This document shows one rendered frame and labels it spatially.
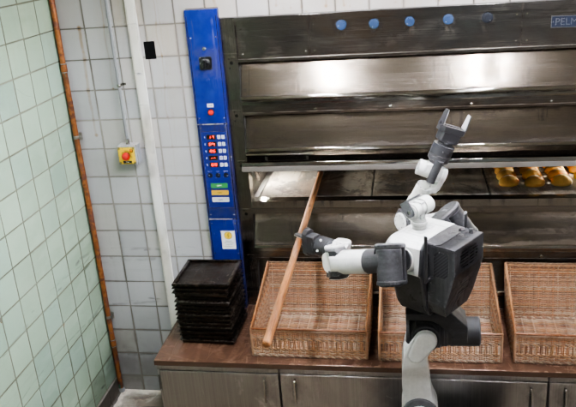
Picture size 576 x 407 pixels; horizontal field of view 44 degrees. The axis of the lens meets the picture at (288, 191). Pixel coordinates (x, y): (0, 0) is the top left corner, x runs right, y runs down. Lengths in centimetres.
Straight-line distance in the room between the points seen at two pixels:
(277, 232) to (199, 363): 77
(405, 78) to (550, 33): 66
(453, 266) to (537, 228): 119
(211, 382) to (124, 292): 85
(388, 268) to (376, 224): 115
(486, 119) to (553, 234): 66
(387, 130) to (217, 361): 136
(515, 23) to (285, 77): 107
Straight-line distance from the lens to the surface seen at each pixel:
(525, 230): 366
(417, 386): 295
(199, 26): 344
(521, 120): 348
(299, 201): 360
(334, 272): 266
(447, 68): 339
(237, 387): 353
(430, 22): 336
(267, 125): 351
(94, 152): 382
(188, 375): 356
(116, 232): 394
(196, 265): 368
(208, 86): 349
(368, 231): 362
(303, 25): 339
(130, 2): 355
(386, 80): 338
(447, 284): 258
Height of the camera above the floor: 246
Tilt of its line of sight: 20 degrees down
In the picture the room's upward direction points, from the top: 4 degrees counter-clockwise
